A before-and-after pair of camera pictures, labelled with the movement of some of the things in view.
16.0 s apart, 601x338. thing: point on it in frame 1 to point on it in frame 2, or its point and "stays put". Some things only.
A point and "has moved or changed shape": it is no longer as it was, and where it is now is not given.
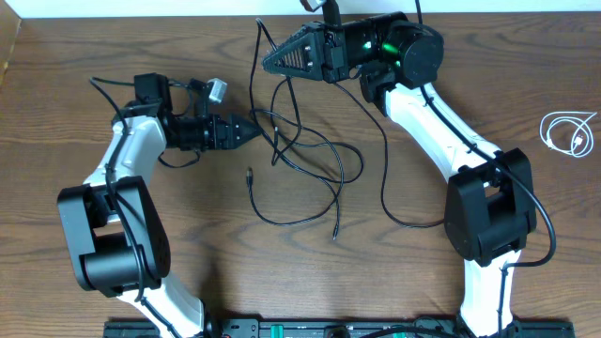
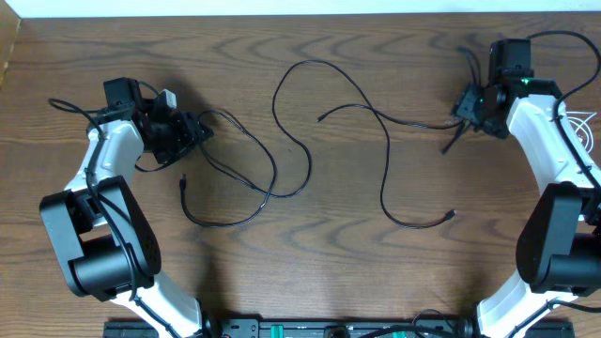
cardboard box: x=10 y=23 stays put
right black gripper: x=327 y=53 to x=463 y=105
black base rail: x=343 y=328 stays put
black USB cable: x=338 y=192 has moved or changed shape
